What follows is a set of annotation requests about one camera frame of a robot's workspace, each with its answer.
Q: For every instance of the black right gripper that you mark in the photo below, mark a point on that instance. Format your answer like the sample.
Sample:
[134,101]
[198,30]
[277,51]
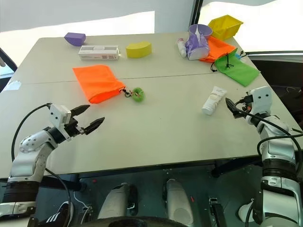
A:
[243,104]

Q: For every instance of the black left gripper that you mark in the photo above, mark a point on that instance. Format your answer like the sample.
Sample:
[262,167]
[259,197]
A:
[72,128]

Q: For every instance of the white cream tube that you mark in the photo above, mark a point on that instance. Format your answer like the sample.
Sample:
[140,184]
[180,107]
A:
[214,100]

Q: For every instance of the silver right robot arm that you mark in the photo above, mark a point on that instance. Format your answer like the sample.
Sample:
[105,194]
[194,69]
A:
[279,146]

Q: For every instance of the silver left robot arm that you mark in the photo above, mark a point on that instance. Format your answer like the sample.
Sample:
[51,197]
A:
[30,153]

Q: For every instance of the small blue object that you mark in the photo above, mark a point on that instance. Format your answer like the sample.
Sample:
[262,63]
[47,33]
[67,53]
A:
[237,55]

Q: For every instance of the white rectangular box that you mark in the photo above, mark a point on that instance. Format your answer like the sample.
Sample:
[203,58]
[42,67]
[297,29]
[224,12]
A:
[98,53]

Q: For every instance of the white bottle pink print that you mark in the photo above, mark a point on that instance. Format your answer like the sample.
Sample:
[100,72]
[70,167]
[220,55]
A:
[181,47]

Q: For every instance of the yellow plastic bin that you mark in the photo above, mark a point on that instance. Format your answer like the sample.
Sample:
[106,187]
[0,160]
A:
[225,27]

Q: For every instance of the yellow foam block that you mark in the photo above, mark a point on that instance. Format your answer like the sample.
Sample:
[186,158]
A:
[138,49]

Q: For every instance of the purple plastic bowl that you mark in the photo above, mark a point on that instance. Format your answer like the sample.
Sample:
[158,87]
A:
[203,29]

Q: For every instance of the grey robot leg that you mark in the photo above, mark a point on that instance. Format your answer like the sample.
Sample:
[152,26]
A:
[116,201]
[177,201]

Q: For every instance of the black sneaker white stripes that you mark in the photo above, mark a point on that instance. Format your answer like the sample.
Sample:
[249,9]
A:
[56,216]

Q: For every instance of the dark vertical pillar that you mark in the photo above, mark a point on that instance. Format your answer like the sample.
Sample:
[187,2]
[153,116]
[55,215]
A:
[195,11]

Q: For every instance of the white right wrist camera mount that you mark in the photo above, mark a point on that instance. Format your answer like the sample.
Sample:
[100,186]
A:
[260,99]

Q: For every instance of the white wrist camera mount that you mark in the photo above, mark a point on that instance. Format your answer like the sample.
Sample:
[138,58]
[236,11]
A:
[260,99]
[58,114]

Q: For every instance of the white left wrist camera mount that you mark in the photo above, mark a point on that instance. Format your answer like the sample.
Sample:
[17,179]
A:
[58,114]

